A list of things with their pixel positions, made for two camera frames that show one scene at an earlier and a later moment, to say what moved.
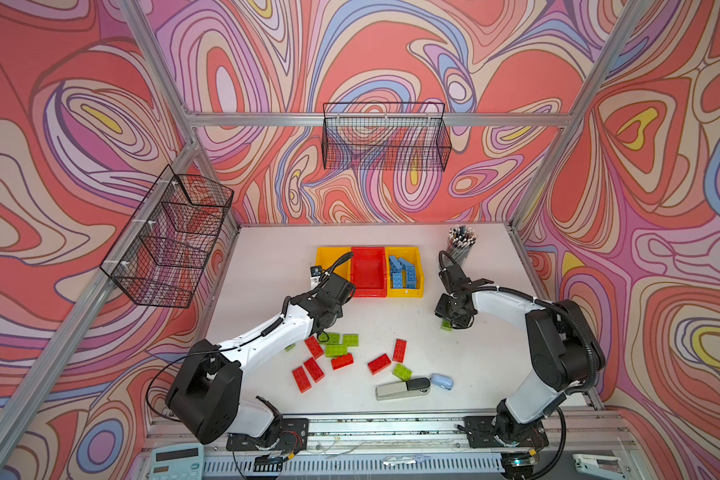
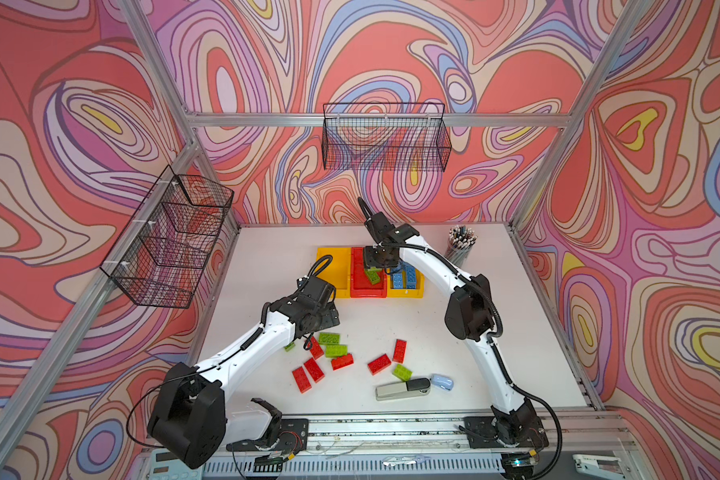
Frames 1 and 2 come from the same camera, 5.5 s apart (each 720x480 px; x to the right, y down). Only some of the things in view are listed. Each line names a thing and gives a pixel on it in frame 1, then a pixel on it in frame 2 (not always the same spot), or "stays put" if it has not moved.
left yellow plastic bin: x=325 y=256 stays put
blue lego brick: x=411 y=277 stays put
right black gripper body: x=448 y=309 -> x=377 y=257
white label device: x=602 y=466 stays put
